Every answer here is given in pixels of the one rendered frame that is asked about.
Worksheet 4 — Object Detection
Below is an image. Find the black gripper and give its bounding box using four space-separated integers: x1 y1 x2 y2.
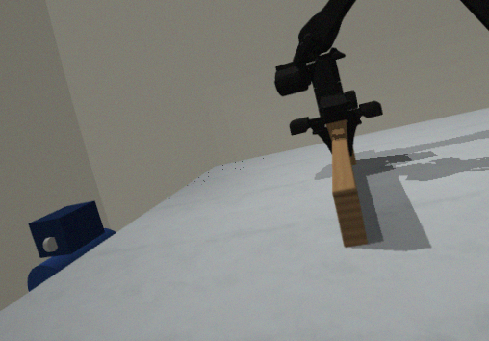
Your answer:
290 82 383 157

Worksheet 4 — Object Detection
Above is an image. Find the brown wooden post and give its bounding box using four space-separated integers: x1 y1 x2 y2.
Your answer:
326 119 356 165

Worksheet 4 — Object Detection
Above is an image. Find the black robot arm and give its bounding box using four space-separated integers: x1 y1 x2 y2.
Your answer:
274 0 489 121

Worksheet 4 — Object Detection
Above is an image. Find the brown wooden rail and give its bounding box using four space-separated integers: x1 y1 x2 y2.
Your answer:
332 127 368 247

